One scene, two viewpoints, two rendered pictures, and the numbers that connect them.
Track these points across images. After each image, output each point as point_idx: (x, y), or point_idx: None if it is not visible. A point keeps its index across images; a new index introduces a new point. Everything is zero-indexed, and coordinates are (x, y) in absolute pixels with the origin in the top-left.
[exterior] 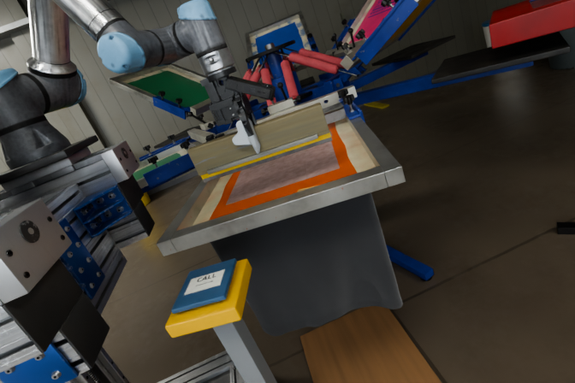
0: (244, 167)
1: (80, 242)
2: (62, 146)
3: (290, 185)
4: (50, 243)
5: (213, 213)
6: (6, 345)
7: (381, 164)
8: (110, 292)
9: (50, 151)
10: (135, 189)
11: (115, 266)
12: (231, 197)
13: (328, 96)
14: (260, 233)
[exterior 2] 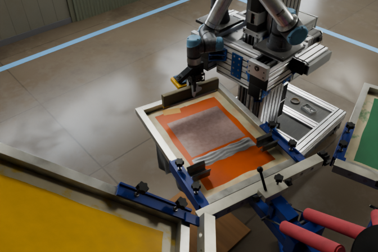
0: None
1: (240, 65)
2: (268, 47)
3: (187, 115)
4: None
5: (218, 102)
6: None
7: (143, 110)
8: (238, 83)
9: (266, 44)
10: (261, 84)
11: (247, 85)
12: (219, 110)
13: (219, 200)
14: None
